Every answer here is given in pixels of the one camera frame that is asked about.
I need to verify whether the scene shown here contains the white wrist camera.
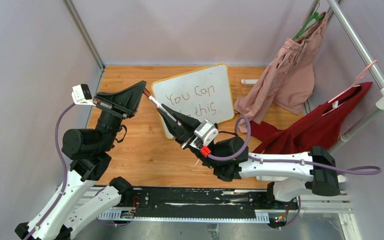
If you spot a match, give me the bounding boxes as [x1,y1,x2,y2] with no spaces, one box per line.
[71,83,95,106]
[189,119,219,149]

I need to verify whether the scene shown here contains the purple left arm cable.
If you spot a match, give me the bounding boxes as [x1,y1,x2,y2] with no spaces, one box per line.
[23,102,77,240]

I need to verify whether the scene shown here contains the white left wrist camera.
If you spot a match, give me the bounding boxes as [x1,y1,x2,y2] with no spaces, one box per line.
[71,83,95,106]

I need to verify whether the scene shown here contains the yellow framed whiteboard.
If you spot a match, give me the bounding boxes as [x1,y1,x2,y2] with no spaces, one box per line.
[151,63,235,124]

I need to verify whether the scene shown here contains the pink clothes hanger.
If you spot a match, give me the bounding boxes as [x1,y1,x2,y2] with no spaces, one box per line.
[328,59,377,103]

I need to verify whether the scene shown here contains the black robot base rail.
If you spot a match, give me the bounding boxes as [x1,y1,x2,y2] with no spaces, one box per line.
[47,185,354,229]

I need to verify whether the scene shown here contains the brown marker cap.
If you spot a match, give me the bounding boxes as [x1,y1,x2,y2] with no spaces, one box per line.
[143,88,152,98]

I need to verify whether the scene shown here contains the red hanging garment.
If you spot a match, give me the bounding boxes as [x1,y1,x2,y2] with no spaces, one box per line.
[250,82,373,154]

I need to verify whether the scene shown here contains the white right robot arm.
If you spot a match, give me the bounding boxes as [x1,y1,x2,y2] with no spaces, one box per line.
[156,103,340,209]

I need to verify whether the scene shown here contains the metal clothes rack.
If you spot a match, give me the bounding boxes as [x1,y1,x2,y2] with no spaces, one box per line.
[255,0,384,186]

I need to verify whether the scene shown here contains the pink hanging garment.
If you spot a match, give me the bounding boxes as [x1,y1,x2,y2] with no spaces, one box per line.
[234,12,328,124]

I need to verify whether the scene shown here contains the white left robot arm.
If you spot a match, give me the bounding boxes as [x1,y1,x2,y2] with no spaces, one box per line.
[15,81,146,240]

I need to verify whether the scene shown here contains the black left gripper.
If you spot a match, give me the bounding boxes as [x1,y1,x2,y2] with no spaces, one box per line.
[96,82,150,151]

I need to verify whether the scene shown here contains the aluminium corner frame post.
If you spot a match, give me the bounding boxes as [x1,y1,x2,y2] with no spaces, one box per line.
[62,0,106,73]

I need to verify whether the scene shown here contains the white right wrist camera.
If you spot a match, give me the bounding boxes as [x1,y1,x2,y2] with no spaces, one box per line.
[189,119,219,149]

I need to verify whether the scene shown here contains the white marker pen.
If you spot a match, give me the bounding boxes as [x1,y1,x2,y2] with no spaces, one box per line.
[148,95,179,123]

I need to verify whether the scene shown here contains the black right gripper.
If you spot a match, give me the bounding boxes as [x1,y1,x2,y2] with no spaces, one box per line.
[157,104,220,168]

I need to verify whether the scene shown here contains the white whiteboard eraser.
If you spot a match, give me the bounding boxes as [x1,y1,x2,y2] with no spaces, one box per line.
[241,79,258,86]

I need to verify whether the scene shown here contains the green clothes hanger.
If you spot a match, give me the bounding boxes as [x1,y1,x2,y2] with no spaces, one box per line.
[292,11,325,40]

